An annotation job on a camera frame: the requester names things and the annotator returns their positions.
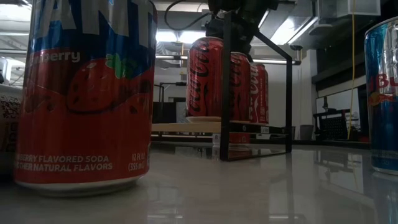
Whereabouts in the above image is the black equipment rack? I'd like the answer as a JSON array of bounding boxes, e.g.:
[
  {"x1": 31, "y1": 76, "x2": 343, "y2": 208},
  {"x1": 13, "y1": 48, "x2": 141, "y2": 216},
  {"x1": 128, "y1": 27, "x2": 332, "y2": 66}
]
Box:
[{"x1": 154, "y1": 81, "x2": 187, "y2": 124}]

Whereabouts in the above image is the blue silver Red Bull can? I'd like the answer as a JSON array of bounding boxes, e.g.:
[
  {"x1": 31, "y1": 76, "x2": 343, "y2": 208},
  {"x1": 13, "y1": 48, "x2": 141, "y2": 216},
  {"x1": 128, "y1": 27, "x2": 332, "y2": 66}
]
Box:
[{"x1": 363, "y1": 17, "x2": 398, "y2": 175}]

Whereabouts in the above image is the tall silver can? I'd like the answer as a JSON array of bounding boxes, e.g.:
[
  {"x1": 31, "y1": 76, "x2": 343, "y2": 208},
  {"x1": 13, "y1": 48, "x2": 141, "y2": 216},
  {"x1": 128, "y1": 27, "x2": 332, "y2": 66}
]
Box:
[{"x1": 0, "y1": 83, "x2": 24, "y2": 180}]

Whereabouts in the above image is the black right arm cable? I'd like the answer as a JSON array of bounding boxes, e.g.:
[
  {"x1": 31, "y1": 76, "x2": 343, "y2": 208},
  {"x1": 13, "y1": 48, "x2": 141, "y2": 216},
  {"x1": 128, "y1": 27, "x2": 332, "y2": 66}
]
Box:
[{"x1": 164, "y1": 0, "x2": 215, "y2": 32}]

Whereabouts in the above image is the white ceiling duct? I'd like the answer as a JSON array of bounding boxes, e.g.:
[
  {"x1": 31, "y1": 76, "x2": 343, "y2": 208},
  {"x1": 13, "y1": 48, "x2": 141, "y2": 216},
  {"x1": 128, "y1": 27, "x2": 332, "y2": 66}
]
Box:
[{"x1": 317, "y1": 0, "x2": 382, "y2": 19}]

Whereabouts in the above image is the red Coca-Cola can white script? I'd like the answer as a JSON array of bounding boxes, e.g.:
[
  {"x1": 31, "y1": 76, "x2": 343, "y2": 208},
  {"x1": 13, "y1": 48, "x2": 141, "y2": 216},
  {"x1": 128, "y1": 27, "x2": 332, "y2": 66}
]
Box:
[{"x1": 249, "y1": 63, "x2": 270, "y2": 124}]

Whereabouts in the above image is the black metal table frame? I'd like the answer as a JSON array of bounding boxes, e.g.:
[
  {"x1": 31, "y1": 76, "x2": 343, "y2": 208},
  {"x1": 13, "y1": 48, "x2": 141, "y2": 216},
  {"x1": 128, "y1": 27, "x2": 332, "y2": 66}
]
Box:
[{"x1": 150, "y1": 133, "x2": 374, "y2": 150}]

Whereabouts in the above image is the black wheeled cart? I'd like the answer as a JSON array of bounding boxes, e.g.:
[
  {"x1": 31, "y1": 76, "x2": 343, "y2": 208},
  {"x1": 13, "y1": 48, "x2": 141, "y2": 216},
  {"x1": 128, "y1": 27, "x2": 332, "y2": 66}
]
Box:
[{"x1": 313, "y1": 96, "x2": 361, "y2": 141}]

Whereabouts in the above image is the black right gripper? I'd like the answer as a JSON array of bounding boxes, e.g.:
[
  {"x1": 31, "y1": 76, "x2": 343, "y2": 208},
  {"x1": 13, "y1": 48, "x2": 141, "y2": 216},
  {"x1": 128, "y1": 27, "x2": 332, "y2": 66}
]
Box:
[{"x1": 205, "y1": 0, "x2": 280, "y2": 55}]

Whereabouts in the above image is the wooden tray with handles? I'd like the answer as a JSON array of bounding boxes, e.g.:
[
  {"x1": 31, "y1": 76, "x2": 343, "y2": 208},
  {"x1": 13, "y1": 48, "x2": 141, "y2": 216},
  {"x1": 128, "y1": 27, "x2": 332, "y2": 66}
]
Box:
[{"x1": 151, "y1": 11, "x2": 294, "y2": 162}]

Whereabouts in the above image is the bright ceiling light panel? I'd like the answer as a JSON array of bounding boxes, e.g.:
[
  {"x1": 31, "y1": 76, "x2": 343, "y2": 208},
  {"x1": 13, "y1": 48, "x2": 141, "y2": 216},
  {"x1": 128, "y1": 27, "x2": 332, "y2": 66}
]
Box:
[{"x1": 155, "y1": 29, "x2": 206, "y2": 45}]

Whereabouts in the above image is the grey waste bin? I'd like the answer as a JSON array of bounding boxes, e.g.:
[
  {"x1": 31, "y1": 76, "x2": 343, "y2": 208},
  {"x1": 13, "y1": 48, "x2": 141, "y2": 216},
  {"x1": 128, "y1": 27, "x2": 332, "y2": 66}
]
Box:
[{"x1": 298, "y1": 124, "x2": 315, "y2": 141}]

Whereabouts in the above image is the red Coke Zero can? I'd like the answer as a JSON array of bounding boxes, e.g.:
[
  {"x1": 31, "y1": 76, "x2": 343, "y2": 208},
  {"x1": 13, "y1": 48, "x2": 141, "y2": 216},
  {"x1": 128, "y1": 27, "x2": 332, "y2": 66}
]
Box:
[
  {"x1": 185, "y1": 36, "x2": 224, "y2": 123},
  {"x1": 229, "y1": 52, "x2": 251, "y2": 122}
]

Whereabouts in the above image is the white ceiling pipe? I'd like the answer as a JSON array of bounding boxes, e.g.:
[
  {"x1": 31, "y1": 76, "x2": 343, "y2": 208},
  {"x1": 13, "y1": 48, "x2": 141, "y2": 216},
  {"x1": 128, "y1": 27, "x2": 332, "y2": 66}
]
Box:
[{"x1": 154, "y1": 54, "x2": 302, "y2": 66}]

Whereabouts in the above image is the slanted ceiling light panel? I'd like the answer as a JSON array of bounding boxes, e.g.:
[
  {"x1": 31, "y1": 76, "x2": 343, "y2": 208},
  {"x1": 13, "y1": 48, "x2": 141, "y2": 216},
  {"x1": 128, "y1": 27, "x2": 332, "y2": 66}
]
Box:
[{"x1": 257, "y1": 9, "x2": 320, "y2": 47}]

